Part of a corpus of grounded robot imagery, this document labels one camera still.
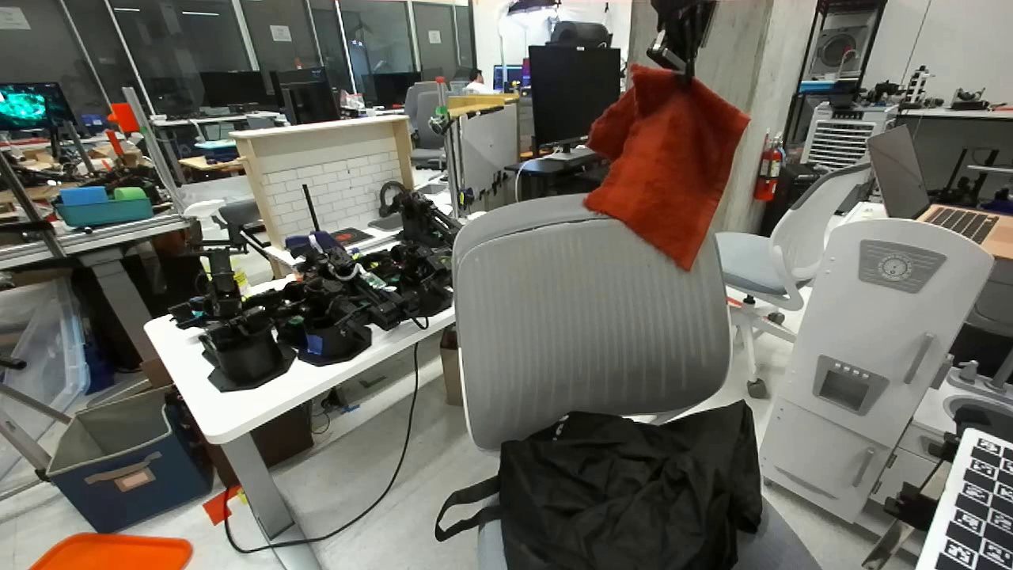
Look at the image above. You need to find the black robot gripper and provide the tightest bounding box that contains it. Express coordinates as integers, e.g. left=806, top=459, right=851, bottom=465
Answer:
left=650, top=0, right=719, bottom=77

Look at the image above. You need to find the orange red cloth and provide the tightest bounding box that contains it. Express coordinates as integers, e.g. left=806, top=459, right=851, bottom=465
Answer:
left=586, top=67, right=750, bottom=269

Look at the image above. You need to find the black fabric bag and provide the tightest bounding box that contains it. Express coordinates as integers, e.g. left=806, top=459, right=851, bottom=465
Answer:
left=434, top=402, right=762, bottom=570

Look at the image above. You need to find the grey mesh office chair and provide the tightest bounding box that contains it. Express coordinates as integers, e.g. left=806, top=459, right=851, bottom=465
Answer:
left=453, top=197, right=816, bottom=570

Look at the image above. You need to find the black computer monitor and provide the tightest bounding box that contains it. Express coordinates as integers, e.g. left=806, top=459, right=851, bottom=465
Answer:
left=529, top=49, right=622, bottom=146

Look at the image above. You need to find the red fire extinguisher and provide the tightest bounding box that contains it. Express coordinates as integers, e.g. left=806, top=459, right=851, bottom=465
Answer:
left=752, top=133, right=784, bottom=203

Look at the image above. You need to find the open silver laptop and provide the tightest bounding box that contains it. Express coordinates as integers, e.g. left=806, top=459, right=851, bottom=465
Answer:
left=866, top=127, right=1013, bottom=262

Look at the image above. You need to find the white toy kitchen fridge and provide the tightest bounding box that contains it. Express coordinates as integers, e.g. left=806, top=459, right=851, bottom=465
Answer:
left=760, top=219, right=994, bottom=523

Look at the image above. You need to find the white pegboard panel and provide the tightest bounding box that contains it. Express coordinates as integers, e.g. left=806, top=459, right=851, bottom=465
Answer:
left=235, top=115, right=415, bottom=244

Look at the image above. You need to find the white desk with gear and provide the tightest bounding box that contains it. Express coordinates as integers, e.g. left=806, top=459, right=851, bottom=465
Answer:
left=146, top=180, right=459, bottom=550

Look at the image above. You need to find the checkerboard calibration board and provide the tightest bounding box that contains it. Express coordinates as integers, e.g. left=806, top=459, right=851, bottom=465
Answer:
left=916, top=427, right=1013, bottom=570

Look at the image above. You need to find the teal screen monitor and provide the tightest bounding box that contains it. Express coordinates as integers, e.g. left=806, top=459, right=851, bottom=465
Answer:
left=0, top=82, right=74, bottom=129

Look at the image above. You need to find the blue storage bin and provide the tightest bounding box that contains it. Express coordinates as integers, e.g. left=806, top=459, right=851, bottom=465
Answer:
left=45, top=394, right=213, bottom=532

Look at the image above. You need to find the orange plastic lid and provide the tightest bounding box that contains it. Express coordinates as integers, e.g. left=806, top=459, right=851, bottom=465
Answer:
left=33, top=532, right=193, bottom=570

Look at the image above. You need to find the black power cable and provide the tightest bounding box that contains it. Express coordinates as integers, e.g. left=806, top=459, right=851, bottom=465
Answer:
left=217, top=340, right=425, bottom=559

